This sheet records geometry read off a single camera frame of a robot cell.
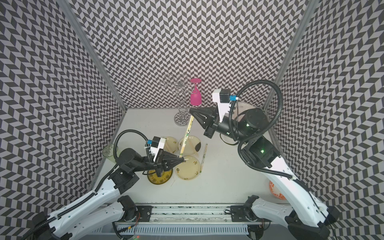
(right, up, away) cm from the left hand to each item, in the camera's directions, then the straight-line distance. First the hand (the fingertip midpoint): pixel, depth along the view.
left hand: (182, 162), depth 58 cm
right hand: (+4, +18, -10) cm, 22 cm away
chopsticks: (+9, -7, +35) cm, 37 cm away
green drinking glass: (-54, -5, +40) cm, 68 cm away
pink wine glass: (+4, +33, +40) cm, 52 cm away
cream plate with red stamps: (+1, -12, +28) cm, 31 cm away
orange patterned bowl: (+47, -21, +21) cm, 56 cm away
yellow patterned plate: (-20, -16, +26) cm, 36 cm away
